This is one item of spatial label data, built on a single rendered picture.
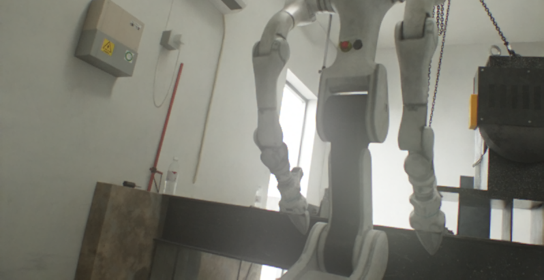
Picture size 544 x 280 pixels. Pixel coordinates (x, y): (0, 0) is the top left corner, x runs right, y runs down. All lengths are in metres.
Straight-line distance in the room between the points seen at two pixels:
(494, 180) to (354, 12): 1.18
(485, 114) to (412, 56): 1.07
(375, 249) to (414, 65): 0.53
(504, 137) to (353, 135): 1.02
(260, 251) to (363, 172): 0.90
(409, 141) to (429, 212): 0.24
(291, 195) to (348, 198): 0.22
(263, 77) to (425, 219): 0.63
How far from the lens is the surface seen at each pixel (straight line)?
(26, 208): 1.90
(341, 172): 1.21
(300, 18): 1.40
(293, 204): 1.36
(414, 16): 1.09
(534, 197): 2.15
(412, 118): 1.03
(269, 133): 1.21
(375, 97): 1.18
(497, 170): 2.13
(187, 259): 2.12
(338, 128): 1.20
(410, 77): 1.02
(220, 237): 2.06
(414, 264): 1.73
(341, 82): 1.24
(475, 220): 2.69
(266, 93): 1.21
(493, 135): 2.04
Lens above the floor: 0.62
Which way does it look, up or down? 14 degrees up
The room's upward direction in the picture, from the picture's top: 9 degrees clockwise
